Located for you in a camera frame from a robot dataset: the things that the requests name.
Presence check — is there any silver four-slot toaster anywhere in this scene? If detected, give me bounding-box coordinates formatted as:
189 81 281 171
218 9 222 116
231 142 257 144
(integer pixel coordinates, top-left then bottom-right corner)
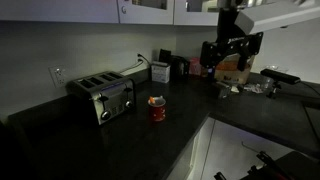
66 70 137 126

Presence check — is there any small grey metal object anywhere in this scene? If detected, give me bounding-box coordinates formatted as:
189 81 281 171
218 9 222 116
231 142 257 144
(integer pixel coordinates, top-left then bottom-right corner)
216 81 234 100

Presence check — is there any white wall cabinet door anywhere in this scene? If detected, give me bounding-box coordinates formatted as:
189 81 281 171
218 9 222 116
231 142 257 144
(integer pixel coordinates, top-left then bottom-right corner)
0 0 120 24

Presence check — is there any pink box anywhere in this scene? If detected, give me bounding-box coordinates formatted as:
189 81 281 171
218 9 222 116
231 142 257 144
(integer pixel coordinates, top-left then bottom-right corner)
188 57 203 77

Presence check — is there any white glass-fronted cabinet door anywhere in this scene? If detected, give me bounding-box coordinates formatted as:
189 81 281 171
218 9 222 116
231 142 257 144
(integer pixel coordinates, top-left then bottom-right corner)
173 0 221 27
116 0 175 26

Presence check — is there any brown cardboard box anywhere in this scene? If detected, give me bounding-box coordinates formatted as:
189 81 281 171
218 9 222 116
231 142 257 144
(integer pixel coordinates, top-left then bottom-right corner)
214 53 256 85

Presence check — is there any black camera on stand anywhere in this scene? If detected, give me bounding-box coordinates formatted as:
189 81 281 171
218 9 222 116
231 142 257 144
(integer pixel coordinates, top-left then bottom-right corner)
260 68 302 100

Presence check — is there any clear plastic cup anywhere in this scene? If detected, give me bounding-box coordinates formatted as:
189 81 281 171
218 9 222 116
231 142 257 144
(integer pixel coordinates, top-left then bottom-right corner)
261 75 274 90

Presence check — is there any white printed box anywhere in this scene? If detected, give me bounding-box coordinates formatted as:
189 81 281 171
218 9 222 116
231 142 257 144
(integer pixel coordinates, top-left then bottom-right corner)
150 61 171 84

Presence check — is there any white wall outlet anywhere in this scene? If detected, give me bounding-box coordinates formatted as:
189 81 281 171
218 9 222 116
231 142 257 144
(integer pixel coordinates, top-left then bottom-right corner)
48 65 68 88

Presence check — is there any black plug with cable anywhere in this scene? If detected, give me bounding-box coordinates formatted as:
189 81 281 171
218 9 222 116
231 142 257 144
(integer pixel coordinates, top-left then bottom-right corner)
118 52 152 74

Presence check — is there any red white-patterned mug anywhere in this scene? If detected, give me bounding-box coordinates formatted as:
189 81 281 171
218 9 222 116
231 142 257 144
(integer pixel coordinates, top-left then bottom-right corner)
147 95 167 123

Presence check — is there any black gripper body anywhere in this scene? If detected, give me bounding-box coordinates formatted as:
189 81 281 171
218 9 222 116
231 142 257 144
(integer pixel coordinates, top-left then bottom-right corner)
215 31 264 58

